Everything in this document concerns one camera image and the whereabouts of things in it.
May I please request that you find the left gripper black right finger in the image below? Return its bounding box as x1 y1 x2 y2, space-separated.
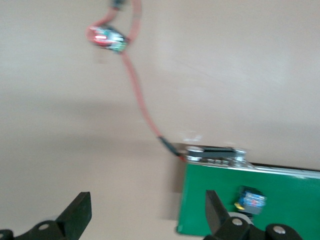
203 189 305 240

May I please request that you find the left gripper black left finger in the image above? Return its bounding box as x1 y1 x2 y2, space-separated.
0 191 92 240

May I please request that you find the yellow push button switch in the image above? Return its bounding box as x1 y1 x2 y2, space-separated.
233 185 267 216

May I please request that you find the green conveyor belt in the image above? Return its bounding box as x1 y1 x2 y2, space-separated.
176 146 320 240

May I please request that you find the small green circuit board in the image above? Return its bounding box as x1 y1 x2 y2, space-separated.
87 24 130 55

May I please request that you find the red black conveyor cable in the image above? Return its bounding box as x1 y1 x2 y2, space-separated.
84 0 188 163

